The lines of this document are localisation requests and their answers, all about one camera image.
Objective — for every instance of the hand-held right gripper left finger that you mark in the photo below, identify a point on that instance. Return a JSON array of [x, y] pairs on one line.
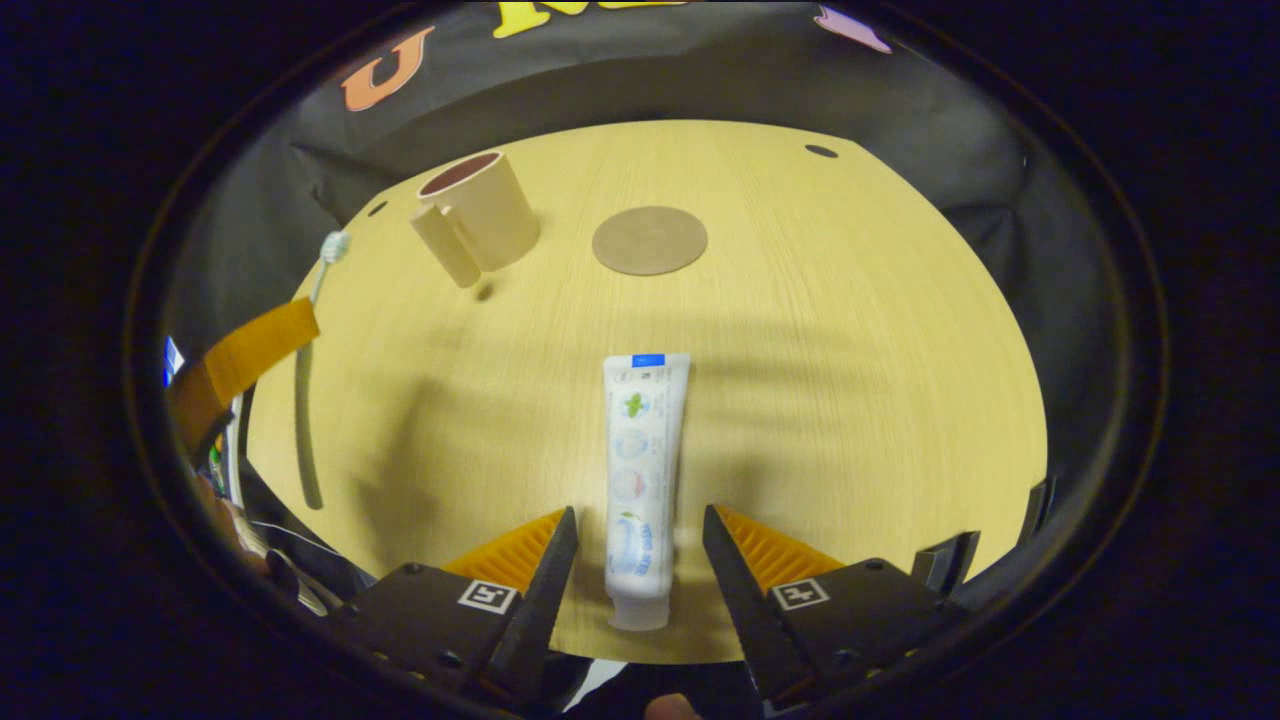
[[545, 590]]

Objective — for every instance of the black backdrop cloth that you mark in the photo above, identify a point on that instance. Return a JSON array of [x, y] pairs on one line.
[[620, 80]]

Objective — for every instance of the computer monitor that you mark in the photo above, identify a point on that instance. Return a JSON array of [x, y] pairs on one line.
[[172, 362]]

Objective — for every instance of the white toothpaste tube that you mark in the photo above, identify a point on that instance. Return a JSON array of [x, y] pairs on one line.
[[640, 470]]

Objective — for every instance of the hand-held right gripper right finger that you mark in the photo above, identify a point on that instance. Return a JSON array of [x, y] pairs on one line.
[[740, 600]]

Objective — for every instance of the round brown coaster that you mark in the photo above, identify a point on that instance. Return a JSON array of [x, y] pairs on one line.
[[650, 240]]

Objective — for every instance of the beige cup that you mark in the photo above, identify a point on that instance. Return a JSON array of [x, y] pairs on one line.
[[500, 215]]

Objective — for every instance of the pale green toothbrush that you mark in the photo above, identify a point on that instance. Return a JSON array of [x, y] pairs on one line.
[[308, 440]]

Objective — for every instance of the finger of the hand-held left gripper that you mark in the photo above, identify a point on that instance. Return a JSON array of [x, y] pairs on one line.
[[198, 415], [260, 350]]

